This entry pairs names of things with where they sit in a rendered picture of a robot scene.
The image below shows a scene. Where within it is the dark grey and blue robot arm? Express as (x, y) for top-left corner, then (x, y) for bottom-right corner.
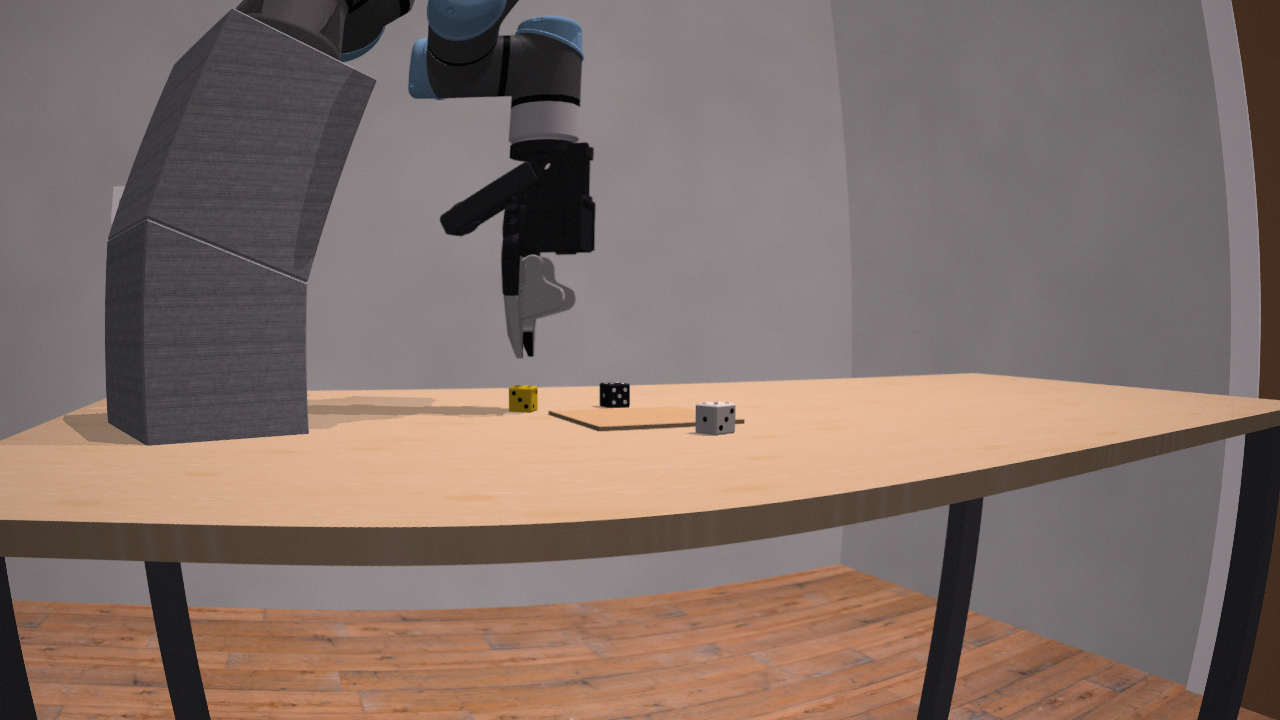
(236, 0), (584, 236)

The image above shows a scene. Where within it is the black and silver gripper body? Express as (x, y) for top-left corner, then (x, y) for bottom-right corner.
(503, 138), (595, 258)

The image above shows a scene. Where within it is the brown square mat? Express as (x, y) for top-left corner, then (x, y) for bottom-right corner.
(548, 406), (696, 430)

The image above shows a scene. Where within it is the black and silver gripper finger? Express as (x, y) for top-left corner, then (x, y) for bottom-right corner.
(502, 218), (564, 357)
(524, 258), (575, 357)

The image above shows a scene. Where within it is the grey die with black pips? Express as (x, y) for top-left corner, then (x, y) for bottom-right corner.
(695, 402), (736, 436)

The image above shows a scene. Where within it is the yellow die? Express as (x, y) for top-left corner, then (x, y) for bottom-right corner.
(509, 386), (538, 413)

